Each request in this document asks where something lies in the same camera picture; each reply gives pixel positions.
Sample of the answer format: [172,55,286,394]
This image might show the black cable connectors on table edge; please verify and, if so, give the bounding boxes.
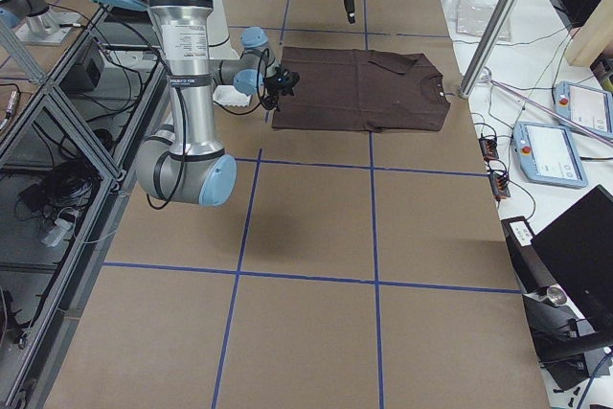
[478,135,511,203]

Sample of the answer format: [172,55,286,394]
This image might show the blue teach pendant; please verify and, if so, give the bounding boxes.
[512,122,588,189]
[554,81,612,138]

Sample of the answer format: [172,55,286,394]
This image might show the aluminium frame post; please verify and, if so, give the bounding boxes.
[459,0,517,99]

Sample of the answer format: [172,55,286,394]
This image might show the blue teach pendant far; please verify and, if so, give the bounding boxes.
[554,81,612,138]

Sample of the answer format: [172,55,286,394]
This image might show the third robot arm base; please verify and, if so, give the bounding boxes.
[1,0,80,46]

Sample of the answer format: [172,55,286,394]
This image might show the black laptop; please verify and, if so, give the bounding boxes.
[533,185,612,330]

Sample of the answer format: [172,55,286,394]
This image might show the clear plastic bag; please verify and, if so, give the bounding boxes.
[456,0,495,37]

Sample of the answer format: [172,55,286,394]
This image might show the dark brown t-shirt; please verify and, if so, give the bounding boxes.
[272,47,450,132]

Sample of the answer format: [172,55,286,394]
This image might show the white plastic tray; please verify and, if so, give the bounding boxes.
[213,85,251,107]

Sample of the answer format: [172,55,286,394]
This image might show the black box with white label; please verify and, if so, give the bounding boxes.
[501,216,557,293]

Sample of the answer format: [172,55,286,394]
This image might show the blue teach pendant near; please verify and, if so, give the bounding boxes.
[512,122,588,189]

